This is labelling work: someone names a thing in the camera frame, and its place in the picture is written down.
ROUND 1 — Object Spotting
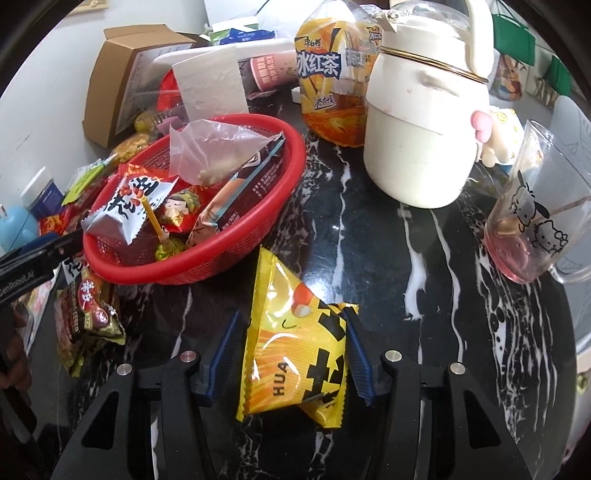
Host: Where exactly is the green red snack packet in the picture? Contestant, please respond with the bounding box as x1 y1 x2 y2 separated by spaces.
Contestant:
55 265 126 377

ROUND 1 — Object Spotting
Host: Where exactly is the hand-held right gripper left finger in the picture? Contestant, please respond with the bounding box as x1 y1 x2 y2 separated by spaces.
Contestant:
50 310 245 480

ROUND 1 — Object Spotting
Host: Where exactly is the blue tissue pack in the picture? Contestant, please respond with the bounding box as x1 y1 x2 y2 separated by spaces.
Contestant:
222 28 278 44

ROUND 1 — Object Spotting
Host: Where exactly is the cartoon print tote bag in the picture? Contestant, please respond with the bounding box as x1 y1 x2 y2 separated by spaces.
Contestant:
489 53 527 100

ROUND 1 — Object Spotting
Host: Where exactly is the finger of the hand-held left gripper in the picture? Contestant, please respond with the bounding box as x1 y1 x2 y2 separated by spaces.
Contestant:
0 230 88 283

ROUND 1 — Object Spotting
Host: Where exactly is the white capped blue bottle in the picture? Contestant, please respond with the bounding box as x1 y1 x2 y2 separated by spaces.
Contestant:
21 167 65 220

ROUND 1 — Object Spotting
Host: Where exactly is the yellow corn snack packet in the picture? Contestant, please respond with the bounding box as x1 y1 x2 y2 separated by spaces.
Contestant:
108 134 151 162

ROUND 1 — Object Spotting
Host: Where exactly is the green felt bag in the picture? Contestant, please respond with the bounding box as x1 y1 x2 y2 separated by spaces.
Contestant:
492 14 536 54
547 55 573 97

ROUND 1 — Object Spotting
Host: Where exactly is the cartoon print glass cup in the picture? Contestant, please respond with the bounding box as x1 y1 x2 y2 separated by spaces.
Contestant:
484 119 591 284

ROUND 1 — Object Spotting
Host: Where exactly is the cream thermos bottle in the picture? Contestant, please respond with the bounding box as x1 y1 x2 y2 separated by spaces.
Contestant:
363 0 495 209

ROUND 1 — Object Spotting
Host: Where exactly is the white toilet paper roll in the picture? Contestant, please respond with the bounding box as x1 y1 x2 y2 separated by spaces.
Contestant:
172 46 247 123

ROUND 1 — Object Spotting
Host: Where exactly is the yellow stick lollipop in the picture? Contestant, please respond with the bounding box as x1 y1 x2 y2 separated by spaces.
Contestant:
143 196 188 264

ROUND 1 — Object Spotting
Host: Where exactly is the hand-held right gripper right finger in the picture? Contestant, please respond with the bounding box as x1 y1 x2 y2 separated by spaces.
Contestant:
344 307 561 480

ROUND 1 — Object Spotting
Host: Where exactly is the green white gum packet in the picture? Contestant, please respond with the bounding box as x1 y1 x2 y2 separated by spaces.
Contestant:
62 157 118 206

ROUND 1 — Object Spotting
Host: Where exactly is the yellow black snack packet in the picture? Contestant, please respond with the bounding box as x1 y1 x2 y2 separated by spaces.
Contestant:
235 247 361 430

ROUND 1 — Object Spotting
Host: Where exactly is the small plush toy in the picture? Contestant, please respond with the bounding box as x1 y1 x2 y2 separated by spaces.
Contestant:
475 105 527 167

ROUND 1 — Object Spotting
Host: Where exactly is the long brown snack packet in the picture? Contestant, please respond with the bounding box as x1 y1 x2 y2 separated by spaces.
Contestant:
187 134 284 250

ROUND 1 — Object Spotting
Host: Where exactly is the red cartoon figure snack packet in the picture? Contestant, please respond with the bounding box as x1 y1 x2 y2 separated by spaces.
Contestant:
157 187 208 234

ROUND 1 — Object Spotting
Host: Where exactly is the light blue round object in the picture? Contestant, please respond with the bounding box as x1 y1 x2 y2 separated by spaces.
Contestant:
0 205 40 252

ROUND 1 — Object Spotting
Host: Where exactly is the red plastic basket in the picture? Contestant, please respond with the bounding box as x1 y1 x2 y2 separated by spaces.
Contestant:
83 114 307 285

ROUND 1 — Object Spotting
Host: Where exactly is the red yellow small packet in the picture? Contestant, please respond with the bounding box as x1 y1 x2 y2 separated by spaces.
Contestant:
39 205 86 238

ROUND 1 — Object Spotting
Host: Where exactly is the brown cardboard box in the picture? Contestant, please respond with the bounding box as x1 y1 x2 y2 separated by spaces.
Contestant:
82 25 197 148

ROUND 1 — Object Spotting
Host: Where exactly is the pink instant noodle cup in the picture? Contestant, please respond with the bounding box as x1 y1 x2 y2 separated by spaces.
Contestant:
250 50 301 92

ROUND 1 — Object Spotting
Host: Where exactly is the clear zip bag with crumbs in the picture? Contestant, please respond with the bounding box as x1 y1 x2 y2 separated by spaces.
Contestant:
168 119 284 185

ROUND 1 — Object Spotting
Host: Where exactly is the person's left hand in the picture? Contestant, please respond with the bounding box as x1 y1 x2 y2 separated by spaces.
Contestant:
0 318 34 393

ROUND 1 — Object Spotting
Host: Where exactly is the yellow iced tea bottle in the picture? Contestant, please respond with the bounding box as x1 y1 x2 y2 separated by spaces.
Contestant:
294 0 384 147

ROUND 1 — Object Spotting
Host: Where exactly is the red snack bag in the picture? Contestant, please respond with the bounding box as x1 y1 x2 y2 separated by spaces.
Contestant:
157 74 185 112

